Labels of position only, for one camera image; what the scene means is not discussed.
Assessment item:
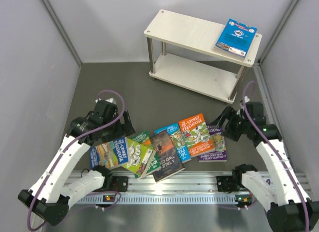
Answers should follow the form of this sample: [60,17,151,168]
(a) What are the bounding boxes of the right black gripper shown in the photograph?
[209,105,251,141]

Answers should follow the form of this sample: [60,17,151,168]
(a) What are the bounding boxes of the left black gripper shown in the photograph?
[101,110,134,143]

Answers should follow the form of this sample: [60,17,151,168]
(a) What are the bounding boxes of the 52-storey treehouse purple book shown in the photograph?
[198,125,227,162]

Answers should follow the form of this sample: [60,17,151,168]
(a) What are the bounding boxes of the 78-storey treehouse orange book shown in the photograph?
[179,113,215,158]

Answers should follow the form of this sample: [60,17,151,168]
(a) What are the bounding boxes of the tale of two cities book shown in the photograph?
[151,130,185,183]

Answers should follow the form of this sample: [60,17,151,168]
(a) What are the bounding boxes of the blue back-cover book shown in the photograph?
[215,19,257,58]

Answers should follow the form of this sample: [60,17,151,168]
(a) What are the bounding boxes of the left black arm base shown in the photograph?
[92,176,128,192]

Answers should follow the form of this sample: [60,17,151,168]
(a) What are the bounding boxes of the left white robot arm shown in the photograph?
[18,98,135,226]

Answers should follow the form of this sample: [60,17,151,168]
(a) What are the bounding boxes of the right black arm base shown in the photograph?
[216,176,239,194]

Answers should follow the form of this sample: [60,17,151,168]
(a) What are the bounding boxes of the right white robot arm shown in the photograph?
[211,102,319,232]

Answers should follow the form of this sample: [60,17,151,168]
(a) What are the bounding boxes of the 91-storey treehouse blue book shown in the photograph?
[89,137,130,170]

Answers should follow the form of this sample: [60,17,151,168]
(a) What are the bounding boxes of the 104-storey treehouse green book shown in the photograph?
[131,131,161,179]

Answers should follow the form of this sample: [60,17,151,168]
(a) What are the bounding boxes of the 65-storey treehouse lime book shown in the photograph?
[122,137,155,178]

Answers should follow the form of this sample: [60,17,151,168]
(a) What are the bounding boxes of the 26-storey treehouse blue book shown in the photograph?
[154,123,191,163]

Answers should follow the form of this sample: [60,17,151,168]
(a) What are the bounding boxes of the white two-tier wooden shelf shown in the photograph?
[144,9,262,104]

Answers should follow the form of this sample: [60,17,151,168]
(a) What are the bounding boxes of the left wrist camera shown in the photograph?
[95,98,116,105]

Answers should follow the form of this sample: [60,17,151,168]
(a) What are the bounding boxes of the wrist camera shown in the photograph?
[240,96,250,104]
[95,98,116,105]

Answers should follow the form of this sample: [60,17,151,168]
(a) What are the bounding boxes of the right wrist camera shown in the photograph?
[240,96,250,104]

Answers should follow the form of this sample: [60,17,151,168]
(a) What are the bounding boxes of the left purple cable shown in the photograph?
[26,90,126,232]

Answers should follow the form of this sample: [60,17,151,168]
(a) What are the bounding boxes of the aluminium mounting rail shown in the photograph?
[41,171,312,205]

